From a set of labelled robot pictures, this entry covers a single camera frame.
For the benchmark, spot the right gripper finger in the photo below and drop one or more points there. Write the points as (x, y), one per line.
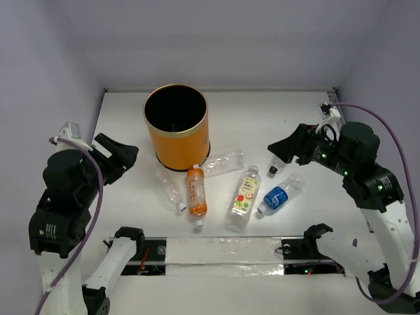
(292, 139)
(285, 152)

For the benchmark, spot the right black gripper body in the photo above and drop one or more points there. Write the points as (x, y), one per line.
(316, 148)

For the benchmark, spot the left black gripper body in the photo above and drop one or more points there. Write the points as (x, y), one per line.
(107, 161)

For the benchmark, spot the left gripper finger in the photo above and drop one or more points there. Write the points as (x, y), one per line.
(110, 145)
(127, 156)

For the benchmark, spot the black cap bottle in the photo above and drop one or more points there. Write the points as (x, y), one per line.
(276, 166)

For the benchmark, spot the apple juice label bottle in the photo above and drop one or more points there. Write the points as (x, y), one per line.
(243, 199)

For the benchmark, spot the clear bottle white blue cap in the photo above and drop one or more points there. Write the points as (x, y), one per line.
(170, 187)

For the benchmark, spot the orange label bottle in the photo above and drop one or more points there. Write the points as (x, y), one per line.
(196, 196)

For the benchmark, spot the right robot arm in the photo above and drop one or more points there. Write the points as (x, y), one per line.
(393, 284)

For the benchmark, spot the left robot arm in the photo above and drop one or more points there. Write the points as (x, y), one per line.
(64, 219)

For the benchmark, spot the orange cylindrical bin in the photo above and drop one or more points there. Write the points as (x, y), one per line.
(177, 118)

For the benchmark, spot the blue label bottle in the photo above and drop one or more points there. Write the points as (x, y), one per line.
(281, 194)

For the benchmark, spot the clear unlabelled bottle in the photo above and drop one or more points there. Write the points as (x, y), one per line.
(223, 163)

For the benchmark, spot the silver foil tape strip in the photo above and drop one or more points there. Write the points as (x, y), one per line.
(237, 256)

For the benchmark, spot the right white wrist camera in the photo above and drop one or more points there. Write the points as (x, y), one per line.
(330, 115)

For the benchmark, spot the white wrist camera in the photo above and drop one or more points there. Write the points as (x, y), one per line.
(330, 115)
(71, 132)

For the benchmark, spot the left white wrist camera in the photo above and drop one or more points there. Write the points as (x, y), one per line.
(71, 132)

